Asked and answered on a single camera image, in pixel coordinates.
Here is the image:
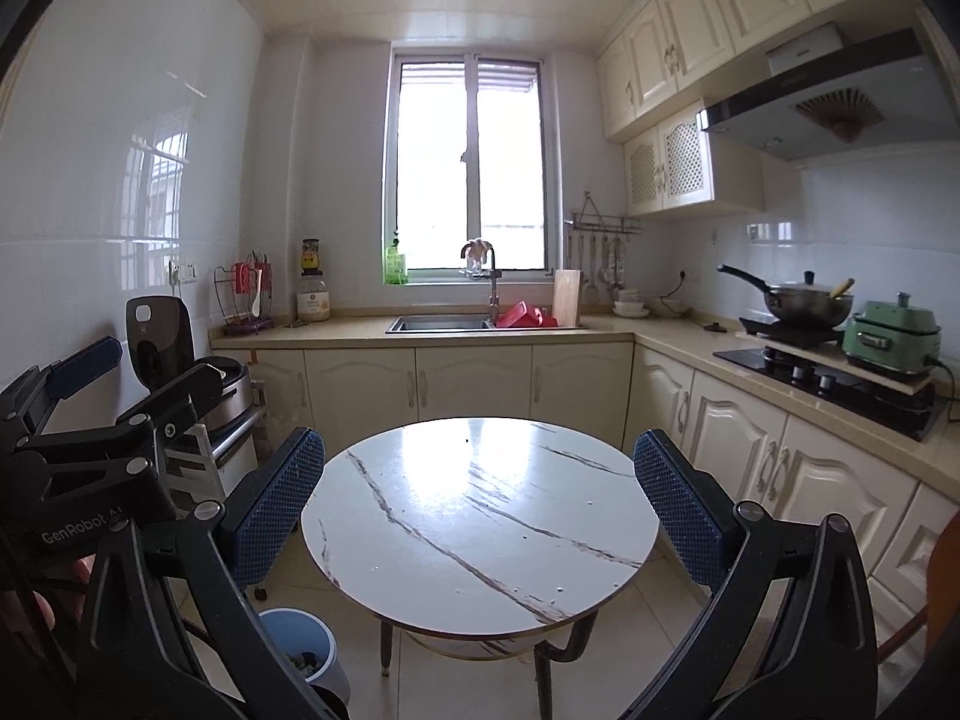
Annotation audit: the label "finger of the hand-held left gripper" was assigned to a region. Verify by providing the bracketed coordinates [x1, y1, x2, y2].
[116, 364, 226, 440]
[0, 336, 125, 436]

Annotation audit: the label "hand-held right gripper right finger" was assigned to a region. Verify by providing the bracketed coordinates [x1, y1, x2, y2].
[622, 429, 880, 720]

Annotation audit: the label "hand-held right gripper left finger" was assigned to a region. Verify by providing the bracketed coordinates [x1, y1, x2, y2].
[73, 427, 326, 720]

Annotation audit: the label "blue trash bin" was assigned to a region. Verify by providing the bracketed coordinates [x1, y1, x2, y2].
[255, 607, 351, 720]

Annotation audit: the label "person's left hand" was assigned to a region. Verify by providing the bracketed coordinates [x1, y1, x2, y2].
[0, 586, 59, 638]

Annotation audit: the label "black rice cooker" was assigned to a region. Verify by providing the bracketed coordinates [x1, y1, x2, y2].
[125, 296, 256, 436]

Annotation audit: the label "white wheeled rack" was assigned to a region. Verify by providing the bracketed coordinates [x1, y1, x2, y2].
[165, 382, 271, 601]

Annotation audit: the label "red utensil holder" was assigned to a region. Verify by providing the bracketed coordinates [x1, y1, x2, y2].
[214, 251, 275, 336]

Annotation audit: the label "large jar yellow label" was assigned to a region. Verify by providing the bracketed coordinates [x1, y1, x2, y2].
[296, 275, 332, 322]

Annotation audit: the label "beige kitchen countertop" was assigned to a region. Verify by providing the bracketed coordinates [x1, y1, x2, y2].
[210, 311, 960, 481]

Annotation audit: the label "black gas stove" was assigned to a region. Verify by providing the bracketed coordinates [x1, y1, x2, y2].
[712, 345, 947, 442]

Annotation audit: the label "round marble table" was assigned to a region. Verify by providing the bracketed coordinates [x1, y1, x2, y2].
[300, 416, 661, 698]

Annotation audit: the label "black burner plate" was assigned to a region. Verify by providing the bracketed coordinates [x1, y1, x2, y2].
[739, 315, 848, 346]

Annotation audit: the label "cream lower cabinets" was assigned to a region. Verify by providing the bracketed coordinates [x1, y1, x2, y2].
[247, 341, 960, 616]

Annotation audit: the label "wooden cutting board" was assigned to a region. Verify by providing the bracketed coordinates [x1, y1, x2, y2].
[553, 268, 586, 326]

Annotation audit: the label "steel wok with lid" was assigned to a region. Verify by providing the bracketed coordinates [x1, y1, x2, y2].
[716, 264, 856, 329]

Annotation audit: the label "row of hanging utensils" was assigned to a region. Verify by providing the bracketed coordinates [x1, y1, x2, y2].
[570, 236, 631, 290]

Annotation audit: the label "green electric cooker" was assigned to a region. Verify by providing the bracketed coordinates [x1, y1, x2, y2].
[841, 292, 944, 382]

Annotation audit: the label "brown wooden chair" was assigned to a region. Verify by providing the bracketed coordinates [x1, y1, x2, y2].
[874, 510, 960, 668]

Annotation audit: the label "kitchen window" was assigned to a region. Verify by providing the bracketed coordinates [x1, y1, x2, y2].
[388, 51, 565, 284]

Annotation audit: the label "cream lattice door cabinet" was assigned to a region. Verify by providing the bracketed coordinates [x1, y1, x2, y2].
[622, 101, 796, 220]

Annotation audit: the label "brown folding hand fan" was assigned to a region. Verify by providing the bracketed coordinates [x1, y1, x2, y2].
[793, 88, 884, 143]

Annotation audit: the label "black range hood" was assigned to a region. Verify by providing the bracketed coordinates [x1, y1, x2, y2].
[697, 26, 960, 162]

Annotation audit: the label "white box appliance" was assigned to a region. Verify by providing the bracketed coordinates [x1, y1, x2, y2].
[765, 22, 848, 76]

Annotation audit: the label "metal wall rail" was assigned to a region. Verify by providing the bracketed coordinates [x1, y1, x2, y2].
[564, 195, 644, 237]

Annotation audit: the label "cream upper wall cabinets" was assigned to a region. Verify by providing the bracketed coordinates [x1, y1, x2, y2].
[596, 0, 901, 143]

